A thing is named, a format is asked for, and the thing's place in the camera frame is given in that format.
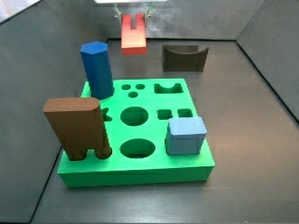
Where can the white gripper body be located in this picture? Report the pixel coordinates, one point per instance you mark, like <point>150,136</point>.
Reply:
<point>127,1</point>

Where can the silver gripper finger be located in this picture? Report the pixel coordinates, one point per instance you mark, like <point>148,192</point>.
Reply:
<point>147,11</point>
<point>118,12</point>

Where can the red double-square block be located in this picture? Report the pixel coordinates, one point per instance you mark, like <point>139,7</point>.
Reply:
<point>134,36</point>

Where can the green shape-sorting board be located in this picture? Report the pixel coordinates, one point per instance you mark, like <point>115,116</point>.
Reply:
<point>136,113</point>

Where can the brown double-peg block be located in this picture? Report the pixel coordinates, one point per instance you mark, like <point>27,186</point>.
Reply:
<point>78,124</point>

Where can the dark blue hexagonal prism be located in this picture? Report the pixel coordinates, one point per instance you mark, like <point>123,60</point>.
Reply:
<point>96,64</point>

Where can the black curved cradle stand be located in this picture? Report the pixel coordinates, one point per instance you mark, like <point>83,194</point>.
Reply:
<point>183,58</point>

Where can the light blue cube block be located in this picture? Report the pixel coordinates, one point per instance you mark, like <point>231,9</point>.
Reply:
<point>186,133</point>

